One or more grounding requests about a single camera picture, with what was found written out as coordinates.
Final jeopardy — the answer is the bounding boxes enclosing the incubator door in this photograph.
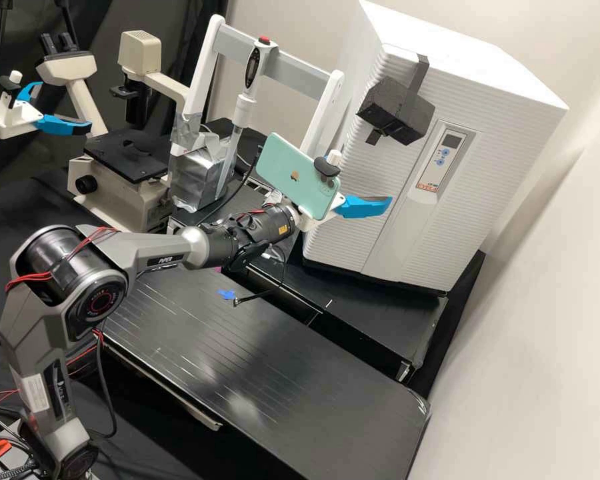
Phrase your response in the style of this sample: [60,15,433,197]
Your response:
[301,42,570,297]

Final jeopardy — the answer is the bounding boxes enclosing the white pipette stand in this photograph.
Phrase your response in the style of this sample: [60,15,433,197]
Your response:
[167,13,346,212]

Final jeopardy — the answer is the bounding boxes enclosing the left phone holder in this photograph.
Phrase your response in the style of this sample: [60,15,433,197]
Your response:
[0,70,26,110]

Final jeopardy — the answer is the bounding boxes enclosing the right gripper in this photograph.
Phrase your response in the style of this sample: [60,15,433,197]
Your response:
[287,195,394,234]

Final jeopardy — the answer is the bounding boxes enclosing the right wrist camera phone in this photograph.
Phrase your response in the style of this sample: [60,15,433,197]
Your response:
[253,131,345,222]

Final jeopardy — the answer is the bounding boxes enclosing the white incubator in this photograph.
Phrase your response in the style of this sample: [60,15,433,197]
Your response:
[337,0,570,151]

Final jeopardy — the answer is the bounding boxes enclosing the cream microscope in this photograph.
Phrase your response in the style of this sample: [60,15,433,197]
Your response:
[35,29,201,237]

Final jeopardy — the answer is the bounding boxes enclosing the black cable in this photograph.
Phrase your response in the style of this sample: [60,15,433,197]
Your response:
[231,243,289,307]
[213,145,262,217]

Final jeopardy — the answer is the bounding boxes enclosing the pipette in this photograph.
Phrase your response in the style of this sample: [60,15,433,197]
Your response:
[231,37,279,147]

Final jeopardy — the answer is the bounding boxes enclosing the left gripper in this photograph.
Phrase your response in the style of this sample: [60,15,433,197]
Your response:
[0,81,94,140]

